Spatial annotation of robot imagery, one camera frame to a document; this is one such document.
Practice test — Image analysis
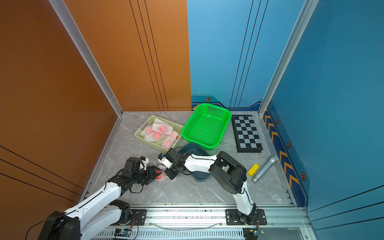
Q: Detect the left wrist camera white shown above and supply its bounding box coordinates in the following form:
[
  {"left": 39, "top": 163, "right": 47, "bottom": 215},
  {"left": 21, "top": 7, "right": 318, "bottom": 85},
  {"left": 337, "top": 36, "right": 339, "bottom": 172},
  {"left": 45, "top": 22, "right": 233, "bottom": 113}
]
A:
[{"left": 140, "top": 156, "right": 150, "bottom": 166}]

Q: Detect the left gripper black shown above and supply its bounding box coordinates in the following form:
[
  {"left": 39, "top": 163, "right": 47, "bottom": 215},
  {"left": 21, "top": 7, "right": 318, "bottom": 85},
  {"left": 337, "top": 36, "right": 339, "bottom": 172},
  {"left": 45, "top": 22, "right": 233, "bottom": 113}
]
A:
[{"left": 132, "top": 164, "right": 164, "bottom": 185}]

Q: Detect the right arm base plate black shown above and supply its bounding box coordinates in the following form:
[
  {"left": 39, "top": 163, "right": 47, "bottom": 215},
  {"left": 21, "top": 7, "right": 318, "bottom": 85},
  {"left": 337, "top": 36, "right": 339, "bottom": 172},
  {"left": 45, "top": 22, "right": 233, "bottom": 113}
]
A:
[{"left": 225, "top": 208, "right": 268, "bottom": 226}]

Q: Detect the aluminium corner post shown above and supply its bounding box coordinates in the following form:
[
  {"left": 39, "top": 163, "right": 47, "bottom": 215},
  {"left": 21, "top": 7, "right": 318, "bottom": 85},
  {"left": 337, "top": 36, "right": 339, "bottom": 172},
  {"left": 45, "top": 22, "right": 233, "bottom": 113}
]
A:
[
  {"left": 258, "top": 0, "right": 319, "bottom": 118},
  {"left": 49, "top": 0, "right": 123, "bottom": 117}
]

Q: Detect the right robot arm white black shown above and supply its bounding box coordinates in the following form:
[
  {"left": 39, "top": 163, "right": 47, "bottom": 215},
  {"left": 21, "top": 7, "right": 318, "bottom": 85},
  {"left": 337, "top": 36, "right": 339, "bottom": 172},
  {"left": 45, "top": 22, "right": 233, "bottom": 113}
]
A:
[{"left": 158, "top": 149, "right": 258, "bottom": 225}]

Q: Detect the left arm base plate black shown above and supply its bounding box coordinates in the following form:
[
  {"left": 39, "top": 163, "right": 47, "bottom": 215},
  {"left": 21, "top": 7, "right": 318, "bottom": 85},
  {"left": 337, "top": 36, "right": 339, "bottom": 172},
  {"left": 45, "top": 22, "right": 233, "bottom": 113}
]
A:
[{"left": 115, "top": 209, "right": 147, "bottom": 226}]

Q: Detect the aluminium front rail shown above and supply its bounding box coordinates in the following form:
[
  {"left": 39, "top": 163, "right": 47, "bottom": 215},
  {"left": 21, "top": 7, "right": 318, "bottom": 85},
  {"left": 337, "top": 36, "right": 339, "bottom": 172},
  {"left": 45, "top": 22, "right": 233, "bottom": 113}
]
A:
[{"left": 59, "top": 203, "right": 313, "bottom": 230}]

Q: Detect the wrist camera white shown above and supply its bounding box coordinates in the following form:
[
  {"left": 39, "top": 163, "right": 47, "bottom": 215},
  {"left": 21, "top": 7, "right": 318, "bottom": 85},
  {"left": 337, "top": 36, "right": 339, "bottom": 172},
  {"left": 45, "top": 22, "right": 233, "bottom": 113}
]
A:
[
  {"left": 140, "top": 156, "right": 150, "bottom": 166},
  {"left": 158, "top": 153, "right": 174, "bottom": 169}
]

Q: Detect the yellow block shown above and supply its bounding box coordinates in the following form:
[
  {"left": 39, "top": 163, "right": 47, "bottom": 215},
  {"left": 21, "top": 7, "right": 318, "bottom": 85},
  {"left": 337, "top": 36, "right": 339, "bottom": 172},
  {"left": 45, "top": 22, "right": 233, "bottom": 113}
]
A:
[{"left": 247, "top": 164, "right": 260, "bottom": 177}]

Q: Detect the green circuit board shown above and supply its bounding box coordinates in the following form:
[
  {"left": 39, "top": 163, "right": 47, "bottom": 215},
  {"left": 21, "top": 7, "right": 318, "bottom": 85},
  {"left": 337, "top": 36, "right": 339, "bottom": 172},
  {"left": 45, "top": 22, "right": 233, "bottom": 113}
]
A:
[
  {"left": 243, "top": 228, "right": 261, "bottom": 240},
  {"left": 113, "top": 228, "right": 132, "bottom": 239}
]

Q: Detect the left green circuit board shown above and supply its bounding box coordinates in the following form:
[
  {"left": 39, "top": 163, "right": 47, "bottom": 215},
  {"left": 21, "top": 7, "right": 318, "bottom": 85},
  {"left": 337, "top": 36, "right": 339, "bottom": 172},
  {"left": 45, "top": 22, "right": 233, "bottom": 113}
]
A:
[{"left": 113, "top": 228, "right": 132, "bottom": 239}]

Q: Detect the silver metal cylinder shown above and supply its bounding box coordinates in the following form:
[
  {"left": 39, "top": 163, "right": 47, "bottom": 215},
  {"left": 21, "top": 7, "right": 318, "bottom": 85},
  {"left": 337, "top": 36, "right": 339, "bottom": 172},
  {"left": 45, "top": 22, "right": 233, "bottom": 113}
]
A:
[{"left": 251, "top": 156, "right": 277, "bottom": 183}]

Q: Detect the green plastic mesh basket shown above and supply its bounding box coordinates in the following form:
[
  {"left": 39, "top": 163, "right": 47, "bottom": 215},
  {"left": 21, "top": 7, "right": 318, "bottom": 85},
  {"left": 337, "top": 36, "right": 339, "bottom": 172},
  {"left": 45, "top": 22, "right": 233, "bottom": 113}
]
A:
[{"left": 182, "top": 103, "right": 232, "bottom": 151}]

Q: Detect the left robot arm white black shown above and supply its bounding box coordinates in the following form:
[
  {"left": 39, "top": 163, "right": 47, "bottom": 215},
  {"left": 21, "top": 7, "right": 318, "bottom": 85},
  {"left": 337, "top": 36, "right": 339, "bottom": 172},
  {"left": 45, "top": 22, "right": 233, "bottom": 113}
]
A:
[{"left": 38, "top": 157, "right": 161, "bottom": 240}]

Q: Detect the cream perforated plastic basket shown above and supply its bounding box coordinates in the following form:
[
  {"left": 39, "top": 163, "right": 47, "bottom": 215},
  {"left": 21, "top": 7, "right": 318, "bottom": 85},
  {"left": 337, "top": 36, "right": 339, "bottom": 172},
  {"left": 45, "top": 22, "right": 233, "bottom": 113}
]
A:
[{"left": 135, "top": 115, "right": 184, "bottom": 153}]

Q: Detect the dark teal plastic tray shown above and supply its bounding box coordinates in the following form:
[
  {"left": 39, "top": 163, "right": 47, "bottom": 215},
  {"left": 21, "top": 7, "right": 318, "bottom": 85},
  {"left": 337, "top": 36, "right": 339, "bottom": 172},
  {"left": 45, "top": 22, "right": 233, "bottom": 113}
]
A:
[{"left": 178, "top": 143, "right": 213, "bottom": 182}]

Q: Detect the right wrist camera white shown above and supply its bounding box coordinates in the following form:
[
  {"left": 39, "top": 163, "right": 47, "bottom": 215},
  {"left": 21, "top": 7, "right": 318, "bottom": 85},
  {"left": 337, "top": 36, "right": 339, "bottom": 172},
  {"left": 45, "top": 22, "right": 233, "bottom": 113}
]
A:
[{"left": 158, "top": 153, "right": 174, "bottom": 169}]

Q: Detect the netted apple left of basket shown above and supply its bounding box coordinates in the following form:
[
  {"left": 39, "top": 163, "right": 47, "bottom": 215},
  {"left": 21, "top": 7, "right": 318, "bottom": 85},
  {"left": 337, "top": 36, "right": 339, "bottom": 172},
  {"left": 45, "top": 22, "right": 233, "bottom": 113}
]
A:
[{"left": 141, "top": 126, "right": 154, "bottom": 138}]

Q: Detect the netted apple top of basket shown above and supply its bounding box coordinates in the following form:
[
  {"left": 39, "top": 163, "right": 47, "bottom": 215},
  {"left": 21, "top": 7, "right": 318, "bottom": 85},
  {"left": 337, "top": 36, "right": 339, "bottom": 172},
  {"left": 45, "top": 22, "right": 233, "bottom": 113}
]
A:
[{"left": 152, "top": 118, "right": 173, "bottom": 135}]

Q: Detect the black white checkerboard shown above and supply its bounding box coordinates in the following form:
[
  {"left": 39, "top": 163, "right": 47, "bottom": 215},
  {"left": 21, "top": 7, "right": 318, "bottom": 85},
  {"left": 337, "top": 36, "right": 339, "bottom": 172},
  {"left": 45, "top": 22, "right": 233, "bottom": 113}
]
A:
[{"left": 232, "top": 115, "right": 263, "bottom": 153}]

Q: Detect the right aluminium corner post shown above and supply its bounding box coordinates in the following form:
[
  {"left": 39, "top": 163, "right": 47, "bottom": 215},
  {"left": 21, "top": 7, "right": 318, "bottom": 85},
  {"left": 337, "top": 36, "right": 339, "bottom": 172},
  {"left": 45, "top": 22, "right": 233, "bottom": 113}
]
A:
[{"left": 258, "top": 0, "right": 319, "bottom": 118}]

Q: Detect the left aluminium corner post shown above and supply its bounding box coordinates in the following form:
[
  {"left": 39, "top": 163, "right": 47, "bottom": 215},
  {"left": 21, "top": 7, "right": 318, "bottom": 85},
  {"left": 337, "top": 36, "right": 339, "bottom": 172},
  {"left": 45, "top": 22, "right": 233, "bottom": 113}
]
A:
[{"left": 49, "top": 0, "right": 123, "bottom": 117}]

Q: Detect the right green circuit board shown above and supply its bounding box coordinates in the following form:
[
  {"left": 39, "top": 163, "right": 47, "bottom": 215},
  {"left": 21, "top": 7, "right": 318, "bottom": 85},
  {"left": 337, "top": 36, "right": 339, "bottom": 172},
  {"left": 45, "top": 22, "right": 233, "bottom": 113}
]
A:
[{"left": 243, "top": 228, "right": 261, "bottom": 240}]

